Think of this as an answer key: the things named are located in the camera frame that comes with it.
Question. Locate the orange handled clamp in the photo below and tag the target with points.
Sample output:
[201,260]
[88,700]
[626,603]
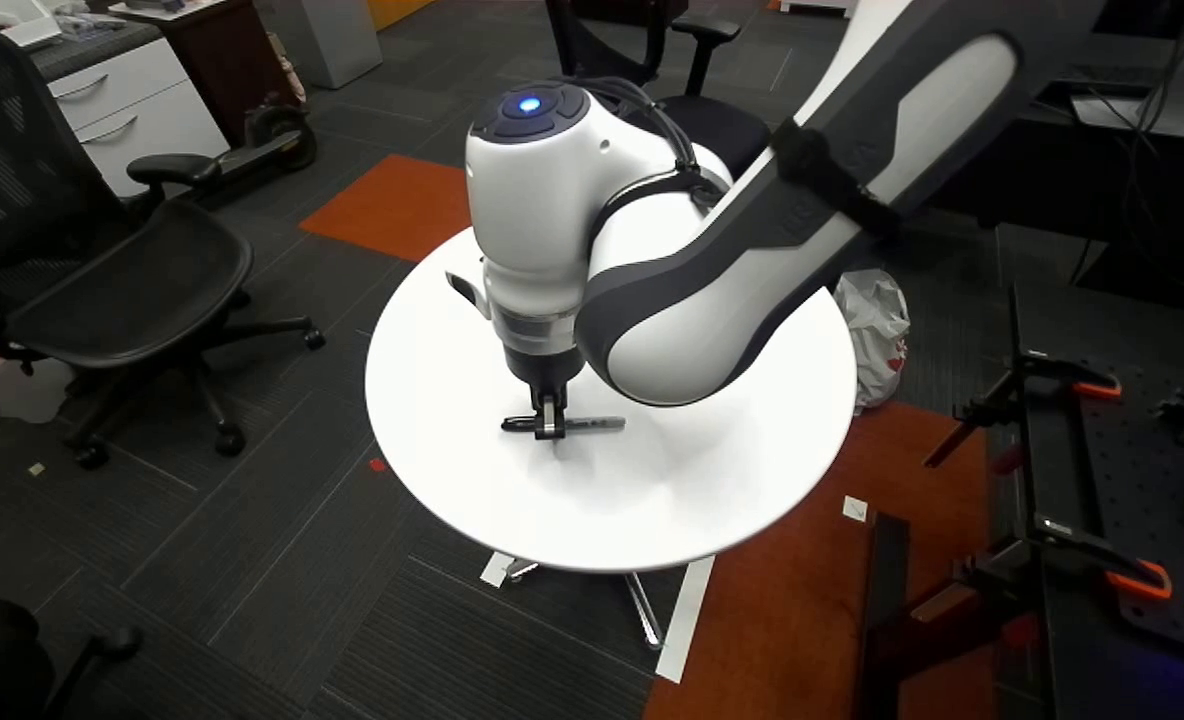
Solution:
[1006,392]
[1078,553]

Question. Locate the black office chair at desk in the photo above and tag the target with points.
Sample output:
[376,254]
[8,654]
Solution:
[719,124]

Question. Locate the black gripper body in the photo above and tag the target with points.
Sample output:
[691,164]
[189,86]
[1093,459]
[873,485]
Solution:
[540,370]

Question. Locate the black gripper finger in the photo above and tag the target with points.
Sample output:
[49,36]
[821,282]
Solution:
[540,402]
[559,408]

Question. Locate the orange handled clamp upper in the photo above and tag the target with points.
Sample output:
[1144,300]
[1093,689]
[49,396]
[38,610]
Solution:
[1006,392]

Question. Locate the white plastic bag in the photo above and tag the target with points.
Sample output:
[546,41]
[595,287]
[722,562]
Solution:
[877,323]

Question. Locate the white drawer cabinet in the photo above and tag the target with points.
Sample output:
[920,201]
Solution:
[133,107]

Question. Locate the small white paper tag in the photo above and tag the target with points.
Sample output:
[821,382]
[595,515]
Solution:
[852,508]

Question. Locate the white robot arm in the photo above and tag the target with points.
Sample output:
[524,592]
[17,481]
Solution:
[623,244]

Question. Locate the black and grey marker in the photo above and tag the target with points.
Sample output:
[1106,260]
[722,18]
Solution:
[573,426]

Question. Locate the orange handled clamp lower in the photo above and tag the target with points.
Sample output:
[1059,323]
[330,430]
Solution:
[1078,553]

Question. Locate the black mesh office chair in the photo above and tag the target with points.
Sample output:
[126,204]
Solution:
[118,293]

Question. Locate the round white table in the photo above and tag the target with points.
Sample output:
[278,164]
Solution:
[626,489]

